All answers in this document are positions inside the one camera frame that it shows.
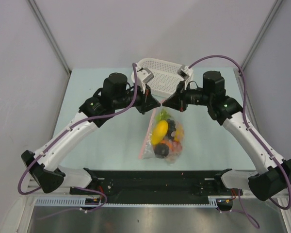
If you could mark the fake watermelon slice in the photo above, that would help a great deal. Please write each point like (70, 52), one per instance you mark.
(176, 147)

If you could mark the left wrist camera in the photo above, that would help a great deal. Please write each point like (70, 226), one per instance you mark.
(144, 76)

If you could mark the fake black grape bunch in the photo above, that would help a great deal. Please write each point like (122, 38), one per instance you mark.
(172, 127)

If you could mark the fake green lettuce leaf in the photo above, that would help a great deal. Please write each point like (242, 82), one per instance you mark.
(162, 114)

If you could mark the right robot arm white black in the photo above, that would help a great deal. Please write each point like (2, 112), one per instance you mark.
(273, 172)

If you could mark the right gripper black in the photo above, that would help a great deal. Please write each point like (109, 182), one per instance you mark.
(179, 100)

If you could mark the white slotted cable duct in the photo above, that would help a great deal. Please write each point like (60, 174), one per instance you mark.
(68, 201)

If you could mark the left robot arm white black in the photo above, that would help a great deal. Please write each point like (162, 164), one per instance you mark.
(113, 98)

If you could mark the yellow fake lemon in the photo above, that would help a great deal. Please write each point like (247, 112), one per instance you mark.
(159, 132)

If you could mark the yellow fake bell pepper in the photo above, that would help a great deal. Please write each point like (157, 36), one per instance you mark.
(179, 135)

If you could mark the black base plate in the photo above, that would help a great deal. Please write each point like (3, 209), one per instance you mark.
(176, 187)

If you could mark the dark purple fake plum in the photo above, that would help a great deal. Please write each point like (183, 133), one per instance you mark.
(161, 150)

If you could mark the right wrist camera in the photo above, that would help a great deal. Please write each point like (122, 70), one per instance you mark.
(185, 73)

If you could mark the orange fake orange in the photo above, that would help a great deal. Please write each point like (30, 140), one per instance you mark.
(170, 144)

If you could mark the clear zip top bag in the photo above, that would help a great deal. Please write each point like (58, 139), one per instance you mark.
(164, 137)

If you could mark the white perforated plastic basket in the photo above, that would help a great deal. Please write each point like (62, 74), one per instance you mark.
(165, 78)

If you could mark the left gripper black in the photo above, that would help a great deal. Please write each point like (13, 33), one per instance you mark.
(147, 101)

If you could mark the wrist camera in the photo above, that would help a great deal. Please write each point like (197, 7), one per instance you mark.
(144, 76)
(185, 73)

